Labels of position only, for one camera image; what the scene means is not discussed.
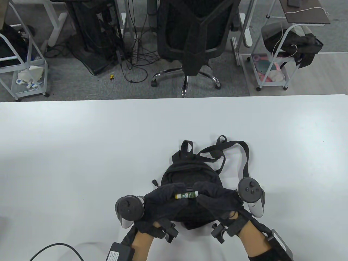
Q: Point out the person's right hand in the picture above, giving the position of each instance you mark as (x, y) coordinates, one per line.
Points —
(220, 201)

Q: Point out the person's left hand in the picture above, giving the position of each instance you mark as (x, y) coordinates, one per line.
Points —
(160, 206)

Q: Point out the small white lubricant stick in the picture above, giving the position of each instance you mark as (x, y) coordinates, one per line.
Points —
(187, 195)

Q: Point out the black backpack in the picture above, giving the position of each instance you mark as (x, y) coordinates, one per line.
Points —
(190, 174)

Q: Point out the person's left forearm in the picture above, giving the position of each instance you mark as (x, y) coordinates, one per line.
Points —
(144, 244)

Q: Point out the person's right forearm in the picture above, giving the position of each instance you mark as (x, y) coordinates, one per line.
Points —
(252, 242)

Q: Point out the black left glove clamp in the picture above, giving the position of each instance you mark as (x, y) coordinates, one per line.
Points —
(170, 233)

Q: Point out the black glove clamp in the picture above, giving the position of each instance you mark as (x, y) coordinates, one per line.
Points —
(170, 233)
(218, 233)

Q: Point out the black left hand controller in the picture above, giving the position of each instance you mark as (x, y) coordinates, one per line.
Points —
(130, 208)

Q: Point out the black hand controller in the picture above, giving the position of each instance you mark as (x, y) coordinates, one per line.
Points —
(248, 190)
(130, 208)

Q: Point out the black right hand controller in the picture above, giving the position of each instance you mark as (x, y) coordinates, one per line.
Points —
(248, 190)

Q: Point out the black right glove clamp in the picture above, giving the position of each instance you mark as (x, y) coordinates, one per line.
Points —
(218, 233)

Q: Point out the black left wrist box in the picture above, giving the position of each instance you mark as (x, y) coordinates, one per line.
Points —
(119, 252)

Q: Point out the black wrist box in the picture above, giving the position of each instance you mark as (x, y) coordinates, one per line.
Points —
(282, 247)
(119, 252)

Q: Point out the black right wrist box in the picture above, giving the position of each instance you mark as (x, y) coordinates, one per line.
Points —
(282, 247)

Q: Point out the white cloth bundle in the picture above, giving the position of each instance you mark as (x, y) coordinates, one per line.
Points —
(277, 76)

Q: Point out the pink plastic item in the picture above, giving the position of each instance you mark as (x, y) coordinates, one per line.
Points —
(276, 66)

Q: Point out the grey metal stand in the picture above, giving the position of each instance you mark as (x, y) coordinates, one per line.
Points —
(236, 53)

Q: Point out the white desk leg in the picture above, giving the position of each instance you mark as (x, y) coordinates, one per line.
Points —
(248, 38)
(124, 24)
(55, 30)

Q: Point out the white metal rolling cart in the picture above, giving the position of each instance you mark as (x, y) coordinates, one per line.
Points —
(30, 94)

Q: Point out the black office chair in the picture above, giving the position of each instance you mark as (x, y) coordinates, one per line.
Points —
(193, 30)

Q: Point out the black bag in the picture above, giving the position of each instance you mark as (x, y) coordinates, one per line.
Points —
(12, 46)
(301, 44)

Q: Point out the black computer tower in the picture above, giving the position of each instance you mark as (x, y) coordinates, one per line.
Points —
(92, 32)

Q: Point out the white cloth bag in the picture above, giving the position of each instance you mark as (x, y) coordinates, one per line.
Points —
(31, 71)

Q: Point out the dark brown side table top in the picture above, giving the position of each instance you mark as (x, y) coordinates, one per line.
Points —
(307, 17)

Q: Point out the black phone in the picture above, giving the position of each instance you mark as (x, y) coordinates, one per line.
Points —
(293, 2)

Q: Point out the white frame rolling side table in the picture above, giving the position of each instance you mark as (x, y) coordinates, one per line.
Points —
(273, 84)

